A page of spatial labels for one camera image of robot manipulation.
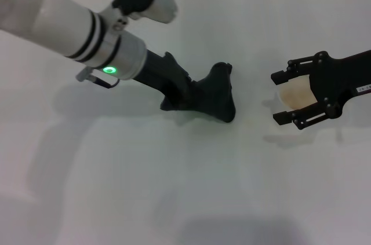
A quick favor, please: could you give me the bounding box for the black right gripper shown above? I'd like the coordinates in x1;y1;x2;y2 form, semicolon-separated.
270;50;371;131

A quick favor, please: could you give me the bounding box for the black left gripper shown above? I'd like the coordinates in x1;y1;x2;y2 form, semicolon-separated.
133;49;194;98

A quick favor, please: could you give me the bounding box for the white paper cup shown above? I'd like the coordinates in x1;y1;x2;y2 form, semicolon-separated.
274;78;318;112

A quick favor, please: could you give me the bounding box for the dark blue rag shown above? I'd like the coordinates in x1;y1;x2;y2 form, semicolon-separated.
160;61;237;124

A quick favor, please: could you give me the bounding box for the grey connector with cable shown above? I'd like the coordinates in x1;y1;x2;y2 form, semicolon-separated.
75;67;121;88

